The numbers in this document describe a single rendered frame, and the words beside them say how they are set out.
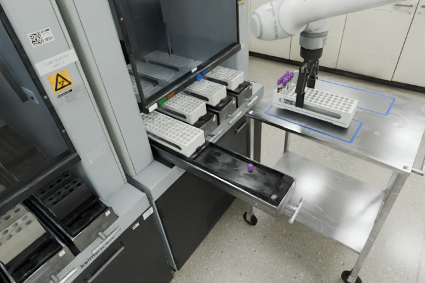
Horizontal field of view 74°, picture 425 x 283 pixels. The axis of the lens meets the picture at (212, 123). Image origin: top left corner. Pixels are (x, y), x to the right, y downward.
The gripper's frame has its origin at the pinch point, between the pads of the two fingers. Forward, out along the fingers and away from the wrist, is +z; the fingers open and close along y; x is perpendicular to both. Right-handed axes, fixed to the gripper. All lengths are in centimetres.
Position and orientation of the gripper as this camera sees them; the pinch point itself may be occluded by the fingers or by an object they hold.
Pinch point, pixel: (305, 95)
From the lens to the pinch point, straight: 115.1
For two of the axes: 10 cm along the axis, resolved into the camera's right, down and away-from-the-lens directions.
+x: -8.1, -3.0, 5.1
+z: 0.8, 7.9, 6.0
